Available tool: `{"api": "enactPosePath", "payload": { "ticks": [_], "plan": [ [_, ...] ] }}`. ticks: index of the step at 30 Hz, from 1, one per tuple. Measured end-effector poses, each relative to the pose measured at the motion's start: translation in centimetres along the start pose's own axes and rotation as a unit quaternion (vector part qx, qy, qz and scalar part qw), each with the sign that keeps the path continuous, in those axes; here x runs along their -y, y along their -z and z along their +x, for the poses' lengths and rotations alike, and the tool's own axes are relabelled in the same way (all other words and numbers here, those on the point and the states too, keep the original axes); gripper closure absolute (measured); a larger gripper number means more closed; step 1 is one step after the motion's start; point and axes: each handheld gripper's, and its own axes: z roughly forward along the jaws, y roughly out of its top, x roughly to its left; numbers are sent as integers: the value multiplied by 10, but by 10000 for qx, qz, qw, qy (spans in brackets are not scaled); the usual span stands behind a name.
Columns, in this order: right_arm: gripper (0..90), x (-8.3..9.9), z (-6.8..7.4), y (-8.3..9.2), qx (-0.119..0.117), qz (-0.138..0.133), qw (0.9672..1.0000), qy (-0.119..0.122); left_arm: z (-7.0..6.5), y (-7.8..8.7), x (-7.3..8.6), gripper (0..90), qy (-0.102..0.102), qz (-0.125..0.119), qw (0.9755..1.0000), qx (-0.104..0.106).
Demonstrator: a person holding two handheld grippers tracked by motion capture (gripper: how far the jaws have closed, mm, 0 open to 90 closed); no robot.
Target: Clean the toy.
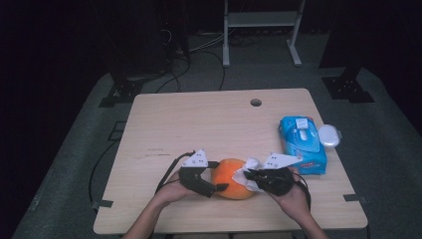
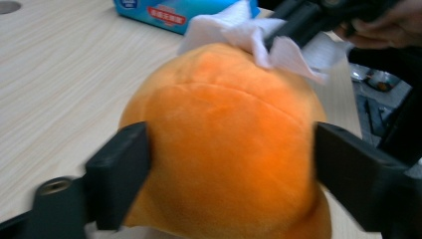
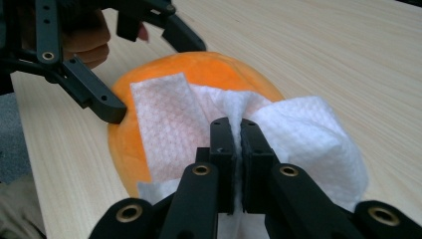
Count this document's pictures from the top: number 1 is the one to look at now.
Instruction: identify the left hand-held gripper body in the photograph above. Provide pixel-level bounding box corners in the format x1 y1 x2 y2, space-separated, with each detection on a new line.
177 148 217 199

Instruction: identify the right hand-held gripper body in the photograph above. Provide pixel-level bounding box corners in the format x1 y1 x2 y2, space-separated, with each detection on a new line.
253 151 304 197

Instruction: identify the orange plush toy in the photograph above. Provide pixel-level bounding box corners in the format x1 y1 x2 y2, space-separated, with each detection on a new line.
210 157 257 201

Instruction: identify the white wet wipe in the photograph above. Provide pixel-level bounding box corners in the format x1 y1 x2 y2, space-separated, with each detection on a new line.
231 156 267 194

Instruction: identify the blue wet wipes pack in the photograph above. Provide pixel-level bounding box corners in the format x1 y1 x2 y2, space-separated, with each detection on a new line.
278 115 343 176

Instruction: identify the person's right hand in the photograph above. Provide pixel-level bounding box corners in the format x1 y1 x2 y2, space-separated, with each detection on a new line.
267 165 312 217

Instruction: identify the person's left hand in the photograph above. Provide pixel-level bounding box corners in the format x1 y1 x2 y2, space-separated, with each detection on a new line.
153 178 201 209

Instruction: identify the black tape strip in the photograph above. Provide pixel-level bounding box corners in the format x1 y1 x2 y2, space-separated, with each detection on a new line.
91 198 114 210
342 193 368 204

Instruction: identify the black stand base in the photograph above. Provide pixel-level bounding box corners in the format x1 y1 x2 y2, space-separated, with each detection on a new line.
99 71 144 109
321 66 376 105

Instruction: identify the white metal stand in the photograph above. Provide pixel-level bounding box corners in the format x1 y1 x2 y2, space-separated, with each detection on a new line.
222 0 307 69

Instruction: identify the left hand-held gripper cable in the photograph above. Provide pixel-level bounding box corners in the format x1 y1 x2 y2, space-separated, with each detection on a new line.
154 150 197 195

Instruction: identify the hand-held gripper cable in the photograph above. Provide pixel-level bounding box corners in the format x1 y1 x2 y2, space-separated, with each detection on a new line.
293 172 314 212
154 150 197 195

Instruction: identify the right hand-held gripper cable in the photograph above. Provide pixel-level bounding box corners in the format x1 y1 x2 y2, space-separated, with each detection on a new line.
293 172 314 212

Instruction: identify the black floor cable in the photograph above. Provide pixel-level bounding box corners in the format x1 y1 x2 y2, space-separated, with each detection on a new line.
88 138 117 204
198 49 227 92
155 54 192 95

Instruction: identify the white floor cable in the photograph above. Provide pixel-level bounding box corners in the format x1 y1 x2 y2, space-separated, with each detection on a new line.
189 31 227 54

